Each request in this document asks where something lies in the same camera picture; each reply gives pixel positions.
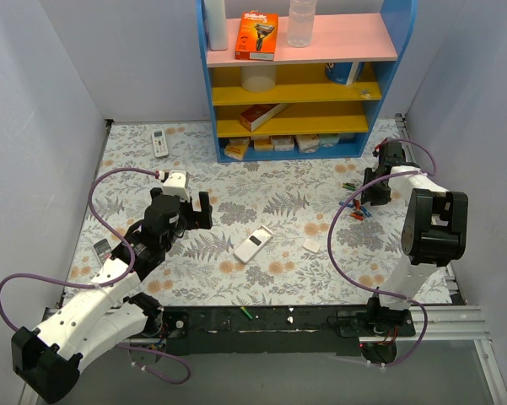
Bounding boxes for white battery cover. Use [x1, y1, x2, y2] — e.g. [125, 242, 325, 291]
[302, 239, 321, 254]

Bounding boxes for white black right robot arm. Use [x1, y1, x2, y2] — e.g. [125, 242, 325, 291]
[358, 165, 468, 336]

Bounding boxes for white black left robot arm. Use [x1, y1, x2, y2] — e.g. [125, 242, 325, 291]
[11, 187, 213, 404]

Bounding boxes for white air conditioner remote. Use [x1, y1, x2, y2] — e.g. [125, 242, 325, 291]
[152, 131, 169, 159]

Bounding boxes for grey calculator remote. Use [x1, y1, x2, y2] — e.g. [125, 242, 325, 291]
[93, 239, 111, 266]

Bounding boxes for red orange battery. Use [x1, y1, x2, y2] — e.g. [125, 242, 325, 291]
[348, 199, 372, 221]

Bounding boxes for green battery pair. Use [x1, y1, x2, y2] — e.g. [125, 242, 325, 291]
[343, 182, 356, 190]

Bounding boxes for yellow red small box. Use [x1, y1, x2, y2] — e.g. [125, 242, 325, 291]
[224, 138, 251, 161]

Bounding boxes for tissue pack green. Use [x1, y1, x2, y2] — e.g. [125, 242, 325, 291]
[318, 133, 340, 148]

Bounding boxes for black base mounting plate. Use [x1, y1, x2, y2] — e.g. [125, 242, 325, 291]
[132, 305, 418, 356]

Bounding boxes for blue shelf unit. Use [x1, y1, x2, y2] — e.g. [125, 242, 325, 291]
[196, 1, 418, 163]

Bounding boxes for white translucent cup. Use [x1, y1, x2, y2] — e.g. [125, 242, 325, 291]
[240, 65, 277, 93]

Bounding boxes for orange razor box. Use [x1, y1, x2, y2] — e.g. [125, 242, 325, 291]
[235, 11, 278, 62]

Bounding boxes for white bottle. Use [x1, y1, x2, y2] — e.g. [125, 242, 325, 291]
[203, 0, 228, 51]

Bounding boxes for clear plastic bottle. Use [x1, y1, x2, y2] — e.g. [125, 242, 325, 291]
[287, 0, 317, 48]

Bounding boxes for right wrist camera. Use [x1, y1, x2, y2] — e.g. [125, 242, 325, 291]
[373, 139, 407, 167]

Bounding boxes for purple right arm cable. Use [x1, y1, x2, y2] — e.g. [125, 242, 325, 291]
[326, 138, 438, 368]

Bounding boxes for aluminium frame rail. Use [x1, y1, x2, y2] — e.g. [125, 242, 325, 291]
[404, 306, 490, 343]

